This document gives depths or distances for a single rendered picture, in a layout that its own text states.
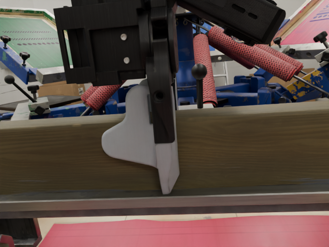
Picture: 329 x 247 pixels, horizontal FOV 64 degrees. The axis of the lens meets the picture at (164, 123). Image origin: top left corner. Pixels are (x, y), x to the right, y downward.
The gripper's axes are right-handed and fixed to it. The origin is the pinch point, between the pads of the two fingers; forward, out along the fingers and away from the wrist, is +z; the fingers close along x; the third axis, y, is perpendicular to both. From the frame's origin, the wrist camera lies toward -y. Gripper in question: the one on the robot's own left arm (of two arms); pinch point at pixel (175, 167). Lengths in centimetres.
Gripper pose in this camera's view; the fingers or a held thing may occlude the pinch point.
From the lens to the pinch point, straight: 24.7
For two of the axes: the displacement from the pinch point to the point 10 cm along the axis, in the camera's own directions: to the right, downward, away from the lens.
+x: -0.8, 2.7, -9.6
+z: 0.9, 9.6, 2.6
